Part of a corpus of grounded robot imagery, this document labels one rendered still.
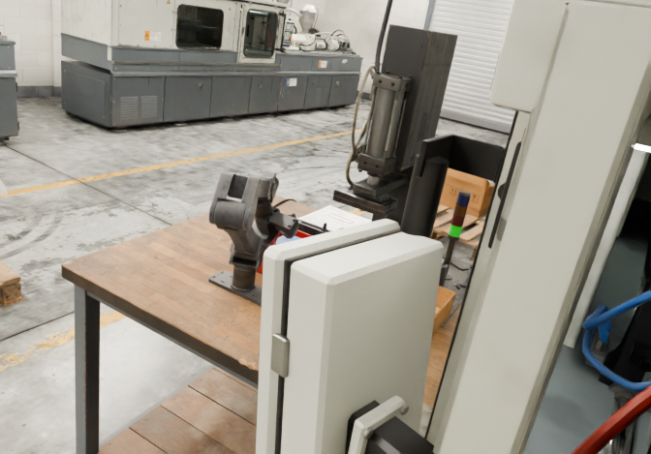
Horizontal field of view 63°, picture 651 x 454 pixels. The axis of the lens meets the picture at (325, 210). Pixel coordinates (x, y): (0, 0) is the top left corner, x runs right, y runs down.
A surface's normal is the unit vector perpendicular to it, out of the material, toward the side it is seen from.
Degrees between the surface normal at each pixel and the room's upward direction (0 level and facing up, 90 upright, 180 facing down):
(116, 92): 90
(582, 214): 90
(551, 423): 0
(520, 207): 90
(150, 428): 0
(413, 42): 90
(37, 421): 0
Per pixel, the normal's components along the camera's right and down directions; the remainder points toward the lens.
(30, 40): 0.82, 0.32
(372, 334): 0.70, 0.23
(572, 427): 0.15, -0.93
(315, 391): -0.71, 0.14
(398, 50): -0.50, 0.23
